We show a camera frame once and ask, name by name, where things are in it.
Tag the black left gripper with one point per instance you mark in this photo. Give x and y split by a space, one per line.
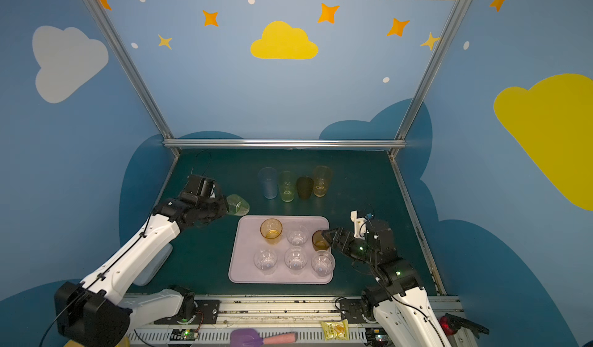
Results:
218 206

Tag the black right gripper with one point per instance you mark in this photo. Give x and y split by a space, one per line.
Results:
340 240

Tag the amber dimpled glass front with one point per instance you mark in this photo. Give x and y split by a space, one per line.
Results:
319 242

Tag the clear faceted glass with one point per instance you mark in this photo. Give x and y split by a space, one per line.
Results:
298 236
265 261
296 260
323 264

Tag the tall yellow-green glass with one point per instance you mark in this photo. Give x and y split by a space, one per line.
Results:
237 206

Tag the dark amber dimpled glass back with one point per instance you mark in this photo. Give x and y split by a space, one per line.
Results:
304 187

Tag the short yellow glass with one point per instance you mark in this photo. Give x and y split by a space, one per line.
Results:
271 230

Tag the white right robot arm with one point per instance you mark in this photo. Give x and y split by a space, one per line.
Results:
399 303

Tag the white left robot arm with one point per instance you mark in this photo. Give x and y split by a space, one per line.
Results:
93 312

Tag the pink plastic tray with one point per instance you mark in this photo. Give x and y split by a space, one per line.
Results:
248 241

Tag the tall yellow plastic glass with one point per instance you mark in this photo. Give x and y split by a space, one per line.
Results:
322 177

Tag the tall blue plastic glass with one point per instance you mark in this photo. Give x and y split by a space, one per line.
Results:
268 179

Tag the tall green plastic glass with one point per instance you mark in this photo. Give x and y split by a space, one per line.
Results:
287 186

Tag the yellow snack packet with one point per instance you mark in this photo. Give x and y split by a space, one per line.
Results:
336 330

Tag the purple pink spatula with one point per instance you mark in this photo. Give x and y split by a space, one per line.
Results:
248 337

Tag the red black tool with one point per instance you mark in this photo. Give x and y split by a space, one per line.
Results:
452 324

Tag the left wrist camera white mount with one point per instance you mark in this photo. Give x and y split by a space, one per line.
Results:
199 188

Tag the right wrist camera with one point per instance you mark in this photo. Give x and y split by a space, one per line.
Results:
360 220

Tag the aluminium frame back rail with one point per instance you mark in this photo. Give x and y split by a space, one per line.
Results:
282 144

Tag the aluminium frame right post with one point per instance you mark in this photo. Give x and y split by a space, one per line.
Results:
448 34

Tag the aluminium frame post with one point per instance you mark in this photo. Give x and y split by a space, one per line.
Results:
106 26
448 34

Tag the aluminium frame left post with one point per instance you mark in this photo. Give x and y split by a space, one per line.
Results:
106 26

